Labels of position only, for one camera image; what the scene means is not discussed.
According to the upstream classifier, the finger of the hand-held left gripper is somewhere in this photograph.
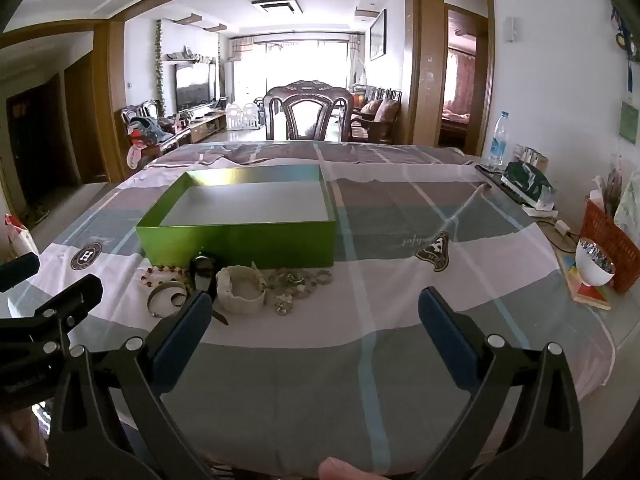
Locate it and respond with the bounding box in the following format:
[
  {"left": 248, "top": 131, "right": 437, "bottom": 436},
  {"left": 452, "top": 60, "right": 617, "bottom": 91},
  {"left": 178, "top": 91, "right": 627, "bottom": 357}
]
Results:
[
  {"left": 20, "top": 275, "right": 103, "bottom": 342},
  {"left": 0, "top": 252, "right": 41, "bottom": 293}
]

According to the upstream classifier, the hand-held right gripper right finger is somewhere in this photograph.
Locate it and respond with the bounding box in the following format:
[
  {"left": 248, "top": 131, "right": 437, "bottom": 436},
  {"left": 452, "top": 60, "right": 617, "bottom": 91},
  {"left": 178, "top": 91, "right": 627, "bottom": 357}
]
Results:
[{"left": 419, "top": 287, "right": 586, "bottom": 480}]

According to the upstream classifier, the flat screen television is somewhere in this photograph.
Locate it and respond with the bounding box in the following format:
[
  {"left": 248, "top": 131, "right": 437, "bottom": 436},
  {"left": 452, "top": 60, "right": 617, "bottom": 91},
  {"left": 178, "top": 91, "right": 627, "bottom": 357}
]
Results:
[{"left": 175, "top": 62, "right": 217, "bottom": 110}]

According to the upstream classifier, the colourful puzzle board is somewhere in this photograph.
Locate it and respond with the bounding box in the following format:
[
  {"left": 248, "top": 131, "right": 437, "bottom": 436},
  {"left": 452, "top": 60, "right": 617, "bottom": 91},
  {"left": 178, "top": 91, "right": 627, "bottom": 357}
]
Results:
[{"left": 555, "top": 252, "right": 612, "bottom": 311}]

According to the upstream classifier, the plastic water bottle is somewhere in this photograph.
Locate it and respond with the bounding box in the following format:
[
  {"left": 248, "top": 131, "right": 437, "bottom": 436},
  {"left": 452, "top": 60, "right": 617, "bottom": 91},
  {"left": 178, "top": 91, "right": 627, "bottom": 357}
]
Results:
[{"left": 487, "top": 111, "right": 511, "bottom": 169}]

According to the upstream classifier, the white power adapter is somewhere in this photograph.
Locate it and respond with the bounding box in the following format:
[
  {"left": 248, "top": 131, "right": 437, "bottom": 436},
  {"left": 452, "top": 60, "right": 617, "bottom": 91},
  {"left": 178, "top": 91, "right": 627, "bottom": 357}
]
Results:
[{"left": 537, "top": 217, "right": 574, "bottom": 237}]

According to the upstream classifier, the cream white bracelet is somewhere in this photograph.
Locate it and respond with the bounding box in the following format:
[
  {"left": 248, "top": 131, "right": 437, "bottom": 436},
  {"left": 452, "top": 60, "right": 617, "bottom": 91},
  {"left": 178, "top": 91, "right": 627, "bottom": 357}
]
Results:
[{"left": 216, "top": 262, "right": 268, "bottom": 315}]

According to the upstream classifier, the wooden television cabinet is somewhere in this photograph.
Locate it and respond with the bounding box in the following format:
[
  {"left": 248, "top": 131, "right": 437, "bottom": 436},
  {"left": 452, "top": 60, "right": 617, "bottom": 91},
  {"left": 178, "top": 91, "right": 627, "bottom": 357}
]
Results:
[{"left": 172, "top": 110, "right": 229, "bottom": 147}]

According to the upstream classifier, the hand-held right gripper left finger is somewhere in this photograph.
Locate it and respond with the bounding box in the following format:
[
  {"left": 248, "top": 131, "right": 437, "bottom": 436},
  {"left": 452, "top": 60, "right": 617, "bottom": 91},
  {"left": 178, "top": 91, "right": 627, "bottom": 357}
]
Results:
[{"left": 47, "top": 290, "right": 216, "bottom": 480}]

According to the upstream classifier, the chair with piled clothes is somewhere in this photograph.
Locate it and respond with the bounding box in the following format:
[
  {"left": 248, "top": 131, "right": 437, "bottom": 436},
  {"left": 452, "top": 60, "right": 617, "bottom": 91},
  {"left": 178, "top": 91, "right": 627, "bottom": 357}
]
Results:
[{"left": 120, "top": 101, "right": 179, "bottom": 169}]

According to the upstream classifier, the white bowl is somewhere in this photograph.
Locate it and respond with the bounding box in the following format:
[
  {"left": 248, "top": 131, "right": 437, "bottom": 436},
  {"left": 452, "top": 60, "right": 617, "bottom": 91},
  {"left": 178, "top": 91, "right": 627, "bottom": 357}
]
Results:
[{"left": 575, "top": 237, "right": 617, "bottom": 288}]

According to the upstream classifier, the silver bangle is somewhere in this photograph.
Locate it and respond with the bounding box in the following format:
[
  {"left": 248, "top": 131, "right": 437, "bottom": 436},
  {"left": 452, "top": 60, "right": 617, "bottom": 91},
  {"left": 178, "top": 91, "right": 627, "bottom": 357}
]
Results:
[{"left": 146, "top": 282, "right": 189, "bottom": 318}]

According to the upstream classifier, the person's right hand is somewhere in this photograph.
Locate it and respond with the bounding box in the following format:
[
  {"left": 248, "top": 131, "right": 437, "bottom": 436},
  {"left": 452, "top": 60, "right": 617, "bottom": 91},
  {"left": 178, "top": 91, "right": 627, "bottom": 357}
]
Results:
[{"left": 319, "top": 456, "right": 386, "bottom": 480}]

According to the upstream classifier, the red and white bead bracelet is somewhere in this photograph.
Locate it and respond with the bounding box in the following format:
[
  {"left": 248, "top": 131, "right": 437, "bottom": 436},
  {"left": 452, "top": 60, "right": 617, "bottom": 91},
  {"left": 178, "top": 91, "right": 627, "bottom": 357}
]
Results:
[{"left": 140, "top": 265, "right": 193, "bottom": 288}]

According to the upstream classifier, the green cardboard box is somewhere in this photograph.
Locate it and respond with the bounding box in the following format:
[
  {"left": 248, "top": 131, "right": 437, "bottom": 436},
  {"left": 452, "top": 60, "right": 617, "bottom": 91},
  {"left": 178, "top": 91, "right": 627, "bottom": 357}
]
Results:
[{"left": 135, "top": 164, "right": 337, "bottom": 268}]

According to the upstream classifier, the rectangular ceiling lamp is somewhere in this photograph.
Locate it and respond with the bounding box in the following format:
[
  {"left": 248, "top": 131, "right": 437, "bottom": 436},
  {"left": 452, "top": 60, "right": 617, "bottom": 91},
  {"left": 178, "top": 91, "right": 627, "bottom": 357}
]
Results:
[{"left": 251, "top": 0, "right": 304, "bottom": 15}]

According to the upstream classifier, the framed wall painting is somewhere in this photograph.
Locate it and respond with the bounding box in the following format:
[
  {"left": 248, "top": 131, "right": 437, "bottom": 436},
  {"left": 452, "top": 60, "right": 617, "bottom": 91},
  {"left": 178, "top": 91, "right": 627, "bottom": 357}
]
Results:
[{"left": 369, "top": 9, "right": 388, "bottom": 61}]

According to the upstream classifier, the green leaf garland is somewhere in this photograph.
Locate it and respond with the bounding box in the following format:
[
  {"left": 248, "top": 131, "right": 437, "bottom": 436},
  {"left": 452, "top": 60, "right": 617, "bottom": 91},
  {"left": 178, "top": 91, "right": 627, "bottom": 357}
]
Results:
[{"left": 155, "top": 20, "right": 169, "bottom": 116}]

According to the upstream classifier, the green jade charm bracelet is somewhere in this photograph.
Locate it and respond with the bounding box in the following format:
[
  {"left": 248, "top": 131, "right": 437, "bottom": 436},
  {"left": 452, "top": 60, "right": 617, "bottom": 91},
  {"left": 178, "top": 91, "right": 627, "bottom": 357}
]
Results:
[{"left": 267, "top": 269, "right": 314, "bottom": 317}]

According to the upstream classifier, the green wall poster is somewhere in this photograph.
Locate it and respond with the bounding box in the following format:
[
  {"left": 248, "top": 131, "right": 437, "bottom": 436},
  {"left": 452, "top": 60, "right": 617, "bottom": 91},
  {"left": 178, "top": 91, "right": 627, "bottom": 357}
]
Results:
[{"left": 619, "top": 101, "right": 640, "bottom": 144}]

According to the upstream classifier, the red paper bag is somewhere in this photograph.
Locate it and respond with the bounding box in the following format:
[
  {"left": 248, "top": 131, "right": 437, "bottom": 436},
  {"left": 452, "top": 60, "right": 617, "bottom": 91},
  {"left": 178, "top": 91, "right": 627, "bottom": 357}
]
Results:
[{"left": 5, "top": 214, "right": 40, "bottom": 261}]

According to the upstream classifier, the green tissue pack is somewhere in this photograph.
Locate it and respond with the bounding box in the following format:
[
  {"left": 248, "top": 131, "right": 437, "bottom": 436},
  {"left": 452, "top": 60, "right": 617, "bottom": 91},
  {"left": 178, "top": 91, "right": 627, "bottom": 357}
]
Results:
[{"left": 501, "top": 160, "right": 559, "bottom": 212}]

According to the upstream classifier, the wooden sofa with cushions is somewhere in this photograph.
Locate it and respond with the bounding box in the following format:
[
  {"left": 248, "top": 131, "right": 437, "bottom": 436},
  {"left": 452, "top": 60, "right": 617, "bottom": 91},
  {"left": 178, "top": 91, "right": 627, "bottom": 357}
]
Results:
[{"left": 350, "top": 86, "right": 403, "bottom": 144}]

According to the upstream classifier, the orange plastic basket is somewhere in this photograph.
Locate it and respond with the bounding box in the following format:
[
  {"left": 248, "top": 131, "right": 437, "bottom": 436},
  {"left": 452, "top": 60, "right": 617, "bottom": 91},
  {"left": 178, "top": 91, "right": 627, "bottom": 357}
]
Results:
[{"left": 580, "top": 199, "right": 640, "bottom": 294}]

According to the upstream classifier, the carved wooden chair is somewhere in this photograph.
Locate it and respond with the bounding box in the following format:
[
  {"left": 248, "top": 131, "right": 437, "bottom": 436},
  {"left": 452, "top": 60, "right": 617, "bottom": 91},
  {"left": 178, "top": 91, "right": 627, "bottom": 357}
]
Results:
[{"left": 264, "top": 80, "right": 355, "bottom": 142}]

